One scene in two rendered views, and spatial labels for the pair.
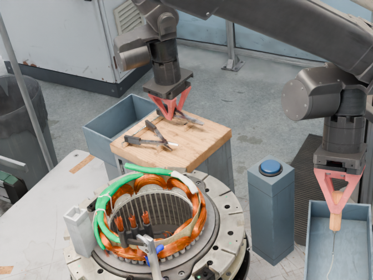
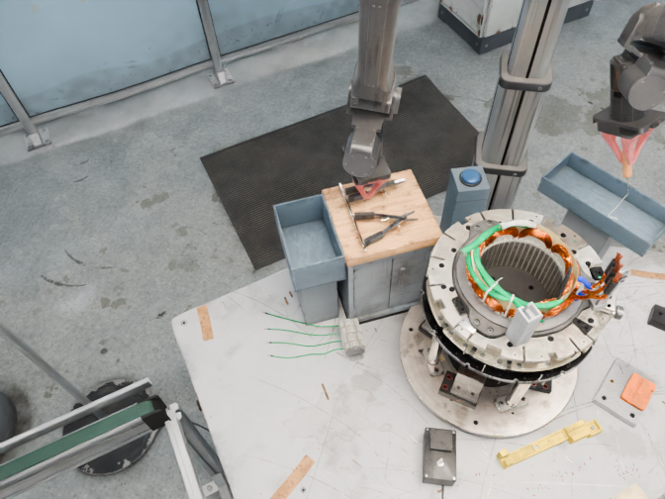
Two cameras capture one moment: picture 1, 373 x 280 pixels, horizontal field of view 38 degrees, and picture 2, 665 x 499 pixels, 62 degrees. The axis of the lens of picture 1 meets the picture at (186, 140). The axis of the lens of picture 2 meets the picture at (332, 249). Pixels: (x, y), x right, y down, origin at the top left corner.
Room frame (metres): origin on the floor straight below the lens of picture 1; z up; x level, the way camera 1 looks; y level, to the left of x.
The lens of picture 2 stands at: (0.68, 0.69, 1.95)
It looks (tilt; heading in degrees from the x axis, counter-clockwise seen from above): 55 degrees down; 302
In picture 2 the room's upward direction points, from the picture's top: 4 degrees counter-clockwise
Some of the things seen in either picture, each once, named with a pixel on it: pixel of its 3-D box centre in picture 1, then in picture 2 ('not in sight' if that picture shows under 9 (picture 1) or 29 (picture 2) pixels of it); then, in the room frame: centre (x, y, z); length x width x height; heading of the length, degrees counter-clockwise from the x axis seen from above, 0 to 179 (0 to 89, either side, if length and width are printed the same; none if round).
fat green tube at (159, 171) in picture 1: (161, 174); (494, 235); (0.74, 0.05, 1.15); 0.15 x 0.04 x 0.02; 50
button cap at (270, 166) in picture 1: (270, 166); (470, 175); (0.85, -0.16, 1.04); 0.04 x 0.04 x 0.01
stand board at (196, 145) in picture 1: (171, 140); (380, 215); (0.97, 0.03, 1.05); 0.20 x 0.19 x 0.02; 45
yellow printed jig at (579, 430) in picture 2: not in sight; (550, 442); (0.49, 0.21, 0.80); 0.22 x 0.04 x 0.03; 49
